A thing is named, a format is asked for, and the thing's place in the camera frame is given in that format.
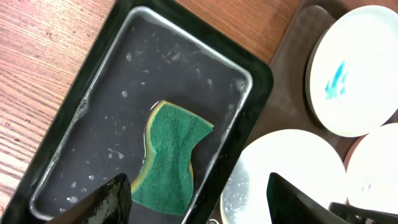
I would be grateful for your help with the black water basin tray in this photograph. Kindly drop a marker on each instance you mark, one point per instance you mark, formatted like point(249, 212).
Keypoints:
point(146, 51)

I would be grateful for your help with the white plate blue stain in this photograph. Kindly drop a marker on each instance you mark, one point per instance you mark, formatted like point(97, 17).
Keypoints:
point(352, 78)

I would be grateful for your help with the green yellow sponge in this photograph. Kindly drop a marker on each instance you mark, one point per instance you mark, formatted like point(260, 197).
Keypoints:
point(166, 182)

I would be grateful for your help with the brown serving tray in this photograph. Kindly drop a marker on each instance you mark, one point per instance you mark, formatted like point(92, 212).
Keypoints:
point(288, 106)

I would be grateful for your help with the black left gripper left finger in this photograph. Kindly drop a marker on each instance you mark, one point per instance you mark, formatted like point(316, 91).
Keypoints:
point(109, 204)

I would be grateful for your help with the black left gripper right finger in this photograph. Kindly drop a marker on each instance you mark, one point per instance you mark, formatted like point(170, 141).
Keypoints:
point(289, 205)

